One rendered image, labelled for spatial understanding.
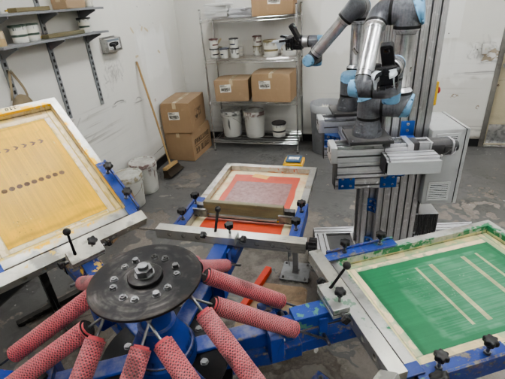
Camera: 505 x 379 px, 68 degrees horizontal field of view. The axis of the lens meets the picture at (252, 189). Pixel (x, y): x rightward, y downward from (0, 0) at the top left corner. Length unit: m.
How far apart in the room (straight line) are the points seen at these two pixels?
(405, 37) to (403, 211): 1.10
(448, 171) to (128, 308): 1.94
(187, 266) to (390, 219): 1.71
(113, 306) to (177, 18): 5.04
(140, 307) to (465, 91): 4.97
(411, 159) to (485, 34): 3.49
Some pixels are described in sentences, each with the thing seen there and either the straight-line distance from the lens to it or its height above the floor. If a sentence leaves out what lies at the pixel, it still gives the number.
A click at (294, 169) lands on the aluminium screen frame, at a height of 0.98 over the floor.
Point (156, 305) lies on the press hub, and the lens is 0.96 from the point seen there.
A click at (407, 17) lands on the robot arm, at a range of 1.90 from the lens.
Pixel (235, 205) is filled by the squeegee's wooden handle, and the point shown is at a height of 1.05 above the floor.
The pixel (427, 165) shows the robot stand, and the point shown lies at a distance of 2.04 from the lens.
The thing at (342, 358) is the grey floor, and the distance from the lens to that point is 2.49.
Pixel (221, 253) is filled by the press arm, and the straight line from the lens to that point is 1.52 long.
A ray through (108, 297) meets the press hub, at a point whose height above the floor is 1.31.
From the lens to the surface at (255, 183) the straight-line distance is 2.22.
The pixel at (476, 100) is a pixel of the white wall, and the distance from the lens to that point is 5.53.
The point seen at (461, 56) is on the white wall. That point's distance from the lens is 5.36.
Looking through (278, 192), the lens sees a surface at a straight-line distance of 2.10.
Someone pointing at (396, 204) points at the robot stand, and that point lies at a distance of 2.50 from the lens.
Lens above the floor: 1.95
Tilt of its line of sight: 28 degrees down
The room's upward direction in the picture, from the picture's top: 4 degrees counter-clockwise
